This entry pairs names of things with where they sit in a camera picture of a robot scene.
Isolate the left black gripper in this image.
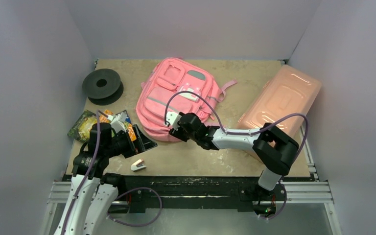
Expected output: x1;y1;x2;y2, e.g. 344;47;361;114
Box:
104;124;156;158

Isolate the pink student backpack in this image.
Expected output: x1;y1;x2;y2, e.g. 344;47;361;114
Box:
136;57;237;142

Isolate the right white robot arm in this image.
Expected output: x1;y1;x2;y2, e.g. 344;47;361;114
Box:
165;111;300;199

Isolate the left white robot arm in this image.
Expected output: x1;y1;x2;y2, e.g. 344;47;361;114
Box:
55;121;147;235

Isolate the small white stapler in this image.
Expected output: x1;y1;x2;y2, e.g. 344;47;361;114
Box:
130;159;146;172

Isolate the blue book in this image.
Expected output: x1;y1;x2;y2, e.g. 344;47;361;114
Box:
115;110;132;124

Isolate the orange treehouse book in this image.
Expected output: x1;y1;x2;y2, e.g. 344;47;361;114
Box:
98;109;136;141

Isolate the green snack packet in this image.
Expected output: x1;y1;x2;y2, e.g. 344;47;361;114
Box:
67;110;97;143

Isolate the black filament spool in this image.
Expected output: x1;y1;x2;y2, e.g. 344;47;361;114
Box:
82;69;124;106

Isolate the pink translucent plastic box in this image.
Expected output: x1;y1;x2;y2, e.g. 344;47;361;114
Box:
236;64;323;160

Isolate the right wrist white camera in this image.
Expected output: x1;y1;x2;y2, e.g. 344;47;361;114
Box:
164;111;181;130

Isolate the wrist white camera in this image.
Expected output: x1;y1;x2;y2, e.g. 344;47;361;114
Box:
164;111;181;130
108;113;126;133

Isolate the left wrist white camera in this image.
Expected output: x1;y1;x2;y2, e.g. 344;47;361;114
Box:
108;113;126;133

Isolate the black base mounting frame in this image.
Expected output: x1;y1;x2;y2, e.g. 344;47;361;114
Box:
111;175;315;215

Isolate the aluminium rail frame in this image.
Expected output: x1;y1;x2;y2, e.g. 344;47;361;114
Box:
39;152;343;235

